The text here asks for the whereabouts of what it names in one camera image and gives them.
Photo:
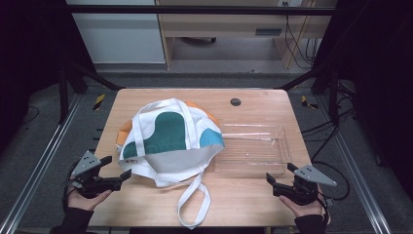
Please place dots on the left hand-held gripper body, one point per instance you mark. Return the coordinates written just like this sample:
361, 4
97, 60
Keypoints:
87, 165

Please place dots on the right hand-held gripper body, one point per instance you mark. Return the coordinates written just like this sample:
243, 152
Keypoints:
305, 185

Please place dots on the clear plastic tray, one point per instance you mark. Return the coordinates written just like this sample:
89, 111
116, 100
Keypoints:
253, 156

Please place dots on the white tote bag colour patches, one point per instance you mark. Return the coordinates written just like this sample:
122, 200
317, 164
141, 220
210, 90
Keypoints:
168, 130

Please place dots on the person's right hand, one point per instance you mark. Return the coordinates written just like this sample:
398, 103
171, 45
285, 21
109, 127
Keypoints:
305, 210

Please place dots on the person's left hand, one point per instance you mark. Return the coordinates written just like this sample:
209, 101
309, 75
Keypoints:
85, 202

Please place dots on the yellow black floor tape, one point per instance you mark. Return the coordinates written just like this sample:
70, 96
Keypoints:
99, 102
306, 102

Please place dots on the white cabinet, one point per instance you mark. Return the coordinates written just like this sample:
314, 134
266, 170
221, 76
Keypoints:
120, 35

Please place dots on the aluminium floor rail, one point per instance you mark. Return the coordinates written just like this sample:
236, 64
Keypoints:
39, 162
357, 169

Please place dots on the black metal frame strut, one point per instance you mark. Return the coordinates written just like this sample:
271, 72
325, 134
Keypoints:
64, 94
332, 94

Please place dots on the black metal frame bar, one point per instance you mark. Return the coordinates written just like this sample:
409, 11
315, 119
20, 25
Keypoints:
195, 10

